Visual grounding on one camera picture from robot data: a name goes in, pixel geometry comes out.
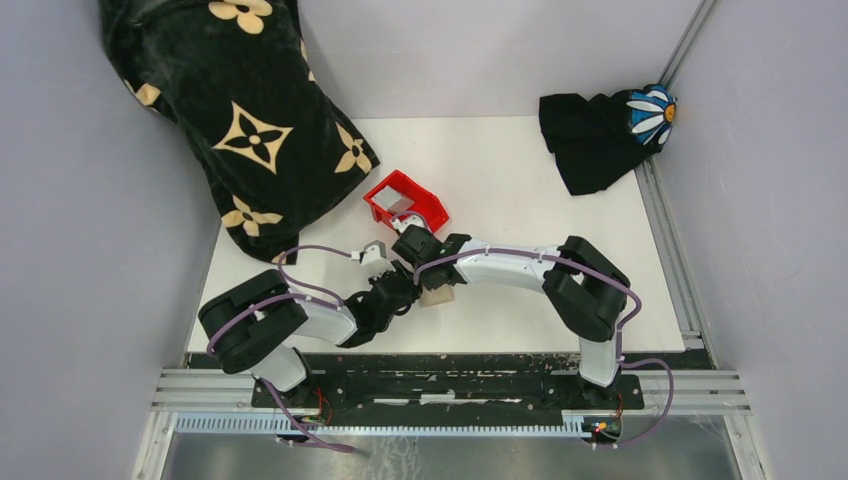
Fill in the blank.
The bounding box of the red plastic bin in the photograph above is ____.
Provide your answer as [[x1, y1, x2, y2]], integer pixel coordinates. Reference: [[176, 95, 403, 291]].
[[363, 170, 450, 232]]

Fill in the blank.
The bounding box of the stack of credit cards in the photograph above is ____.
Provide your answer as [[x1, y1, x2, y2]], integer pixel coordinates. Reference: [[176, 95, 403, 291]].
[[371, 186, 414, 214]]

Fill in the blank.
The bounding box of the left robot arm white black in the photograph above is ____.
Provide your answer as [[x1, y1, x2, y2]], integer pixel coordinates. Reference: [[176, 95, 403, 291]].
[[197, 261, 422, 407]]

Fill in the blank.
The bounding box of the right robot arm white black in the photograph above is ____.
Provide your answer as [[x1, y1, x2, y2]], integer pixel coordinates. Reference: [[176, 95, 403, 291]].
[[392, 226, 641, 408]]

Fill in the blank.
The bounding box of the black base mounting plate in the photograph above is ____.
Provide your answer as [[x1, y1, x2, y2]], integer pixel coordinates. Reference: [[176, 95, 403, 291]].
[[250, 352, 713, 429]]

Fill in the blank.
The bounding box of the black cloth with daisy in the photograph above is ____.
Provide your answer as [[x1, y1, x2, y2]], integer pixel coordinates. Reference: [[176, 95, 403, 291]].
[[538, 84, 678, 196]]

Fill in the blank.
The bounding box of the black blanket with beige flowers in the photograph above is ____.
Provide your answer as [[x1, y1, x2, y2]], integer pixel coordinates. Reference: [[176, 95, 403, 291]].
[[98, 1, 380, 265]]

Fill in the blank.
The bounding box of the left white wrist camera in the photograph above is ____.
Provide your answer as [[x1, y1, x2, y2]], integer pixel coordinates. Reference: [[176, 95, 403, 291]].
[[350, 240, 393, 278]]

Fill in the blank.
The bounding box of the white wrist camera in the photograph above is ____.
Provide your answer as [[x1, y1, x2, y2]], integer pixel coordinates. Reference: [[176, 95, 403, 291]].
[[350, 240, 393, 278], [390, 212, 430, 234]]

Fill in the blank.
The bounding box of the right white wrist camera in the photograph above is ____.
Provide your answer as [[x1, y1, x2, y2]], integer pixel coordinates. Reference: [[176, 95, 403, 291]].
[[390, 212, 430, 234]]

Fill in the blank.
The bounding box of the slotted grey cable duct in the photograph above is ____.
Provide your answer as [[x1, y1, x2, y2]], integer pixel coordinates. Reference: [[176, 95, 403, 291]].
[[174, 412, 590, 439]]

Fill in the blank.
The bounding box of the aluminium rail frame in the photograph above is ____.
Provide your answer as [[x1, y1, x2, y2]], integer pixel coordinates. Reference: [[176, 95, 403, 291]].
[[131, 0, 770, 480]]

